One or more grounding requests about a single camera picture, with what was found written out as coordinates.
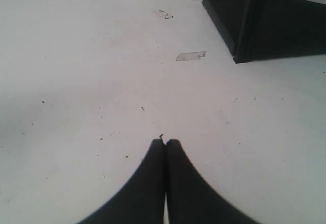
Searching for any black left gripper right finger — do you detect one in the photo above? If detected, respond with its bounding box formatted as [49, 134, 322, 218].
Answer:
[166, 139, 256, 223]

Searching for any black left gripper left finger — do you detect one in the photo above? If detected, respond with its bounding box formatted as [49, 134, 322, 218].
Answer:
[80, 138, 166, 223]

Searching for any clear tape piece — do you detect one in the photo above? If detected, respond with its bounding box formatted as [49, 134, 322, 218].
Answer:
[176, 51, 206, 62]

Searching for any black metal shelf rack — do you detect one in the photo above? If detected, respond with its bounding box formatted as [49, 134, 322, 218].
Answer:
[202, 0, 325, 64]

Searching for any torn tape residue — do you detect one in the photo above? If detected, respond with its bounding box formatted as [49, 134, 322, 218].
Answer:
[153, 9, 173, 20]

